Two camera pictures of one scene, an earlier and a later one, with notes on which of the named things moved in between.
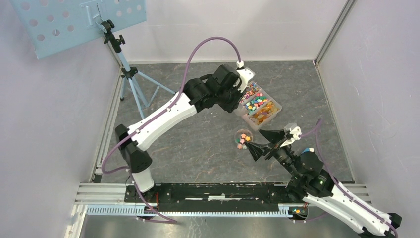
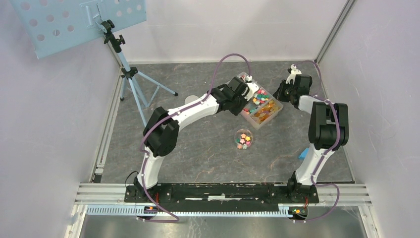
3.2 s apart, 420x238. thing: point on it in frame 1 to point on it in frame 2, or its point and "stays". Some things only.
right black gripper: [275, 136] to [278, 93]
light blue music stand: [50, 25] stays
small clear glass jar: [242, 136] stays
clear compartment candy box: [256, 106] stays
